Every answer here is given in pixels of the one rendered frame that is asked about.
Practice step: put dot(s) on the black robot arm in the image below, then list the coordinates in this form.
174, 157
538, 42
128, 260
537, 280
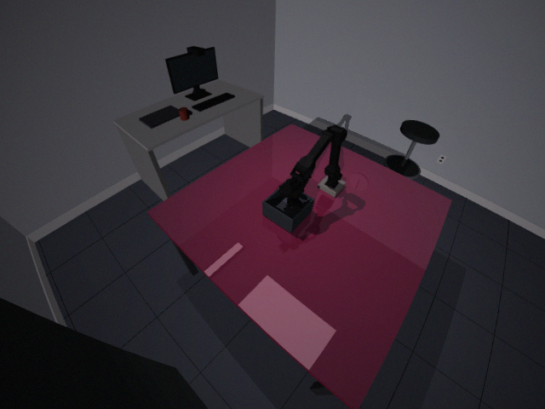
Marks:
306, 165

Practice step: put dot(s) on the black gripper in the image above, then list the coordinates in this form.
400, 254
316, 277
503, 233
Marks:
294, 203

